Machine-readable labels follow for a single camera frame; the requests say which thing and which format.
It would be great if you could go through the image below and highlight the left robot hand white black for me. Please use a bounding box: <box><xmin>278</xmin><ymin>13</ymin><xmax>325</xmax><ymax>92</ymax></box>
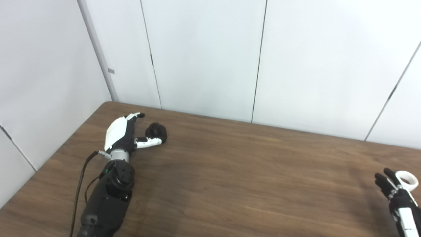
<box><xmin>104</xmin><ymin>112</ymin><xmax>163</xmax><ymax>154</ymax></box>

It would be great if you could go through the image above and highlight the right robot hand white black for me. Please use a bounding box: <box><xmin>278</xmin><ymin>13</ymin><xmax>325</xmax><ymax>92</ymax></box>
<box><xmin>374</xmin><ymin>168</ymin><xmax>421</xmax><ymax>237</ymax></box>

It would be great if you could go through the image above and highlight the white ring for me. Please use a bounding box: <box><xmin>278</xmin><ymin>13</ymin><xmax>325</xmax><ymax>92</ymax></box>
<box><xmin>395</xmin><ymin>171</ymin><xmax>419</xmax><ymax>191</ymax></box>

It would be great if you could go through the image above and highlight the round black part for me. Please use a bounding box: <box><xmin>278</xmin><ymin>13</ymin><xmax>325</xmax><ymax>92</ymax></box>
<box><xmin>145</xmin><ymin>122</ymin><xmax>168</xmax><ymax>144</ymax></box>

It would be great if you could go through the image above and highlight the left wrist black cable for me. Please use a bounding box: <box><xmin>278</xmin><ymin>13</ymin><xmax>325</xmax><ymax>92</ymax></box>
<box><xmin>69</xmin><ymin>150</ymin><xmax>111</xmax><ymax>237</ymax></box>

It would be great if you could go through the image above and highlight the grey wall corner post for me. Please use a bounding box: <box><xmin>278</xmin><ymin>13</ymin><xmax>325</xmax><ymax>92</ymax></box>
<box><xmin>77</xmin><ymin>0</ymin><xmax>119</xmax><ymax>102</ymax></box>

